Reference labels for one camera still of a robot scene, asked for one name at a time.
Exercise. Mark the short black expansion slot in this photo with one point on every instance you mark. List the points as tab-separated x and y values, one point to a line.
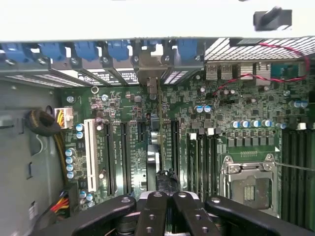
141	132

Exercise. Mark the black open PC case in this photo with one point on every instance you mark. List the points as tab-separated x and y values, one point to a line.
24	72

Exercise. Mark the long black expansion slot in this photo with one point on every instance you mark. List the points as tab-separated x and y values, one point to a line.
176	147
110	157
125	157

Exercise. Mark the green motherboard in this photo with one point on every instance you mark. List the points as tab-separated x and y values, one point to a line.
221	110

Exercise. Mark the white PCI slot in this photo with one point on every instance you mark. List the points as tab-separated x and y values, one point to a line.
91	155

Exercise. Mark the metal CPU socket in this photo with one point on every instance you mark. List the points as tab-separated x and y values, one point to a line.
248	189

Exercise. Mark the grey power supply unit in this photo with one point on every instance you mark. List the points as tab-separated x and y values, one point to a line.
14	159

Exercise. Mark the white power connector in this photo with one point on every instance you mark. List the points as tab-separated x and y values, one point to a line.
64	118

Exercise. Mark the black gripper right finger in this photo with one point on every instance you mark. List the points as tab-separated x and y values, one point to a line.
194	218

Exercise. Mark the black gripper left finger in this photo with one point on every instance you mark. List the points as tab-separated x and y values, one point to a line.
153	216

